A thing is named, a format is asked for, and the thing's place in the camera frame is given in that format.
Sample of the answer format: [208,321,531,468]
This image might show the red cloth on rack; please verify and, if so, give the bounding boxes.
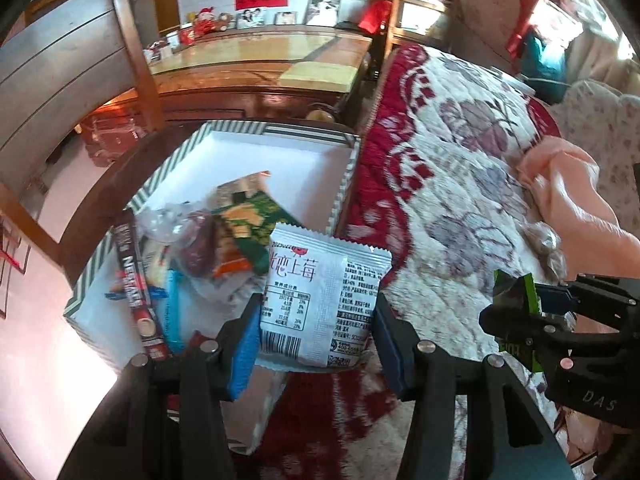
[360,0,393,35]

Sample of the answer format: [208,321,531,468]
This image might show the white snack packet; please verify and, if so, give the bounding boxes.
[254,223,393,372]

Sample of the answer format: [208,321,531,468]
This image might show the white striped cardboard box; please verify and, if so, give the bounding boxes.
[64,120,361,456]

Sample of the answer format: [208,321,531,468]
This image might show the medium framed photo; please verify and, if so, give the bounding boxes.
[236,7,267,29]

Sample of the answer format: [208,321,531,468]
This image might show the wooden cabinet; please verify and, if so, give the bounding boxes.
[80,22,373,136]

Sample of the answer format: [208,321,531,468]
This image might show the pink cloth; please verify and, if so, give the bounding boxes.
[517,136,640,341]

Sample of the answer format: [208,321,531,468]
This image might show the small light blue packet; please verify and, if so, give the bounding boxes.
[165,269,190,353]

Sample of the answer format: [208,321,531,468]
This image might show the red plush toy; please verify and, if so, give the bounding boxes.
[194,6,217,36]

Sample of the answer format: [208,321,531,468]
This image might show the bright green snack packet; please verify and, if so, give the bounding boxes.
[492,269,543,373]

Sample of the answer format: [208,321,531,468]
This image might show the white floral bedding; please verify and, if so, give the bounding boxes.
[550,80,640,171]

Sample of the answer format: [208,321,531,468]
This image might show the red floral quilted blanket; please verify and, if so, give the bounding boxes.
[225,42,601,480]

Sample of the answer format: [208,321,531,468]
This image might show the large framed photo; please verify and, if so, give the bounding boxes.
[305,0,342,26]

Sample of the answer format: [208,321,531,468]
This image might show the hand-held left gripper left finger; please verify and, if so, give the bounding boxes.
[80,292,265,480]

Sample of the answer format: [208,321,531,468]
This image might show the wooden rack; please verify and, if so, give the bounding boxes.
[385,0,456,51]

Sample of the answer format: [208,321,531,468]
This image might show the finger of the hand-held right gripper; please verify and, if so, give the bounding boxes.
[536,274,640,321]
[479,306,576,361]

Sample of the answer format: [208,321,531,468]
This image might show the dark green snack packet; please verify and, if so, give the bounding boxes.
[212,192,301,273]

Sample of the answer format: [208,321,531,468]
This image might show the clear plastic snack packet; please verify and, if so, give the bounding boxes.
[135,202,221,278]

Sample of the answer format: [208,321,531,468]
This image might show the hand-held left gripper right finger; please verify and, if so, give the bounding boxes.
[372,292,576,480]

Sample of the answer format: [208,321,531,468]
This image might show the red ribbon cloth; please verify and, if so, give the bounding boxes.
[506,0,548,58]

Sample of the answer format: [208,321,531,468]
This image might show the teal bag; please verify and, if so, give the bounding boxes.
[520,35,568,96]

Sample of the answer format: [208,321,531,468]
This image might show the red plastic bag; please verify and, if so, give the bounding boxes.
[77,105,151,166]

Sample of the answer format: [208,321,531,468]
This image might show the red coffee stick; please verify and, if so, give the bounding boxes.
[114,222,168,361]

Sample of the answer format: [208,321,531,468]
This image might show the pale yellow pad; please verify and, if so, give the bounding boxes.
[280,60,361,93]

